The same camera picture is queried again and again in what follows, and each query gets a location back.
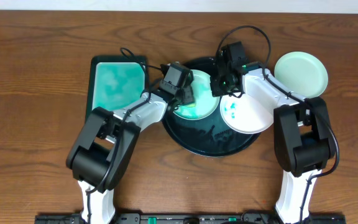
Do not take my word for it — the yellow green sponge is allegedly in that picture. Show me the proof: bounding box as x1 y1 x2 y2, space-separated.
176 103 196 117

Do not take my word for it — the mint plate top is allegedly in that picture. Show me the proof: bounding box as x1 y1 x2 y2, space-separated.
174 70 220 120

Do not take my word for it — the mint plate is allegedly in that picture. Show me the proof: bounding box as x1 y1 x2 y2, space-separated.
174 70 220 120
273 52 328 98

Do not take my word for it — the white plate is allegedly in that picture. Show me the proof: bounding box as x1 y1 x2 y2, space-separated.
219 95 273 134

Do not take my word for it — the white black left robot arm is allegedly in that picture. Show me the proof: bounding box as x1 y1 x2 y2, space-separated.
66 86 195 223

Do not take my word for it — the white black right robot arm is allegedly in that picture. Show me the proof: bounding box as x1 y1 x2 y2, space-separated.
211 60 339 223

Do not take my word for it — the round black tray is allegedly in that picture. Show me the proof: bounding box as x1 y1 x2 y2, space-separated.
161 56 262 157

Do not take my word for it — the green rectangular soap tray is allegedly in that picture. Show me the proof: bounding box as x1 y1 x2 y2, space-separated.
85 55 145 117

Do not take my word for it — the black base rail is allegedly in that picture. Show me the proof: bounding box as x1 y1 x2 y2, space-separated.
34 212 347 224

